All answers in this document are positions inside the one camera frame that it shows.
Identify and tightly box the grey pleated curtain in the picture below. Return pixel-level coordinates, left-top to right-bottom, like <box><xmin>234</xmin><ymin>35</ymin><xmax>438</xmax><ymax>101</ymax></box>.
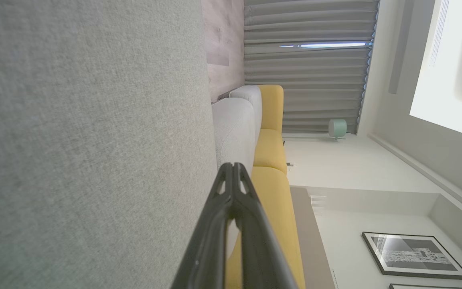
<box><xmin>244</xmin><ymin>0</ymin><xmax>380</xmax><ymax>45</ymax></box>
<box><xmin>244</xmin><ymin>45</ymin><xmax>374</xmax><ymax>134</ymax></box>

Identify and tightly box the wide grey sofa seat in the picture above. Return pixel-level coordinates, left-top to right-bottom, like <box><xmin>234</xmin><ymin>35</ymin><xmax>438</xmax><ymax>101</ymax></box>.
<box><xmin>0</xmin><ymin>0</ymin><xmax>220</xmax><ymax>289</ymax></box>

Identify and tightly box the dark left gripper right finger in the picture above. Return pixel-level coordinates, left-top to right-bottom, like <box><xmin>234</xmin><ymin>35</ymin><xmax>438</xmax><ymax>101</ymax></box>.
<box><xmin>231</xmin><ymin>163</ymin><xmax>298</xmax><ymax>289</ymax></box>

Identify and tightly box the grey sofa seat cushion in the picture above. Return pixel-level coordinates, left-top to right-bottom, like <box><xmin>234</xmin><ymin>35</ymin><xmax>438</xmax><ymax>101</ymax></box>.
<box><xmin>229</xmin><ymin>85</ymin><xmax>263</xmax><ymax>141</ymax></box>
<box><xmin>212</xmin><ymin>98</ymin><xmax>256</xmax><ymax>257</ymax></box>

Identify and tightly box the mint green floor lamp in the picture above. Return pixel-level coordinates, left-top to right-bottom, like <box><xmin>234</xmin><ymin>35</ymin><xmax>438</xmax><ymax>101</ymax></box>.
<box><xmin>282</xmin><ymin>119</ymin><xmax>348</xmax><ymax>141</ymax></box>

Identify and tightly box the yellow sofa back cushion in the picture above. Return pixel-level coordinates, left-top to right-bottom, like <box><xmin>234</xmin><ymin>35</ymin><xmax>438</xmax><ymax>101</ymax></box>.
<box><xmin>253</xmin><ymin>128</ymin><xmax>288</xmax><ymax>175</ymax></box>
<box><xmin>257</xmin><ymin>84</ymin><xmax>284</xmax><ymax>131</ymax></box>
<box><xmin>225</xmin><ymin>166</ymin><xmax>306</xmax><ymax>289</ymax></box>

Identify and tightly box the beige wall panel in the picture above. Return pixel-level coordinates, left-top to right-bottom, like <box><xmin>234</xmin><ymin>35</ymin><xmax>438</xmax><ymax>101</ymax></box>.
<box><xmin>290</xmin><ymin>187</ymin><xmax>336</xmax><ymax>289</ymax></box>

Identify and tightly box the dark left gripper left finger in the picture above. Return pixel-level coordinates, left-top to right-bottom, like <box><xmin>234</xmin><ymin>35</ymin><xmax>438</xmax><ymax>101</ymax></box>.
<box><xmin>171</xmin><ymin>163</ymin><xmax>235</xmax><ymax>289</ymax></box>

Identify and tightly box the black framed wall picture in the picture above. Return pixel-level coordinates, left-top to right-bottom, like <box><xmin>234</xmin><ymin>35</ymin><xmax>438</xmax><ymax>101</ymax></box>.
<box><xmin>389</xmin><ymin>283</ymin><xmax>462</xmax><ymax>289</ymax></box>
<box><xmin>361</xmin><ymin>232</ymin><xmax>462</xmax><ymax>280</ymax></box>

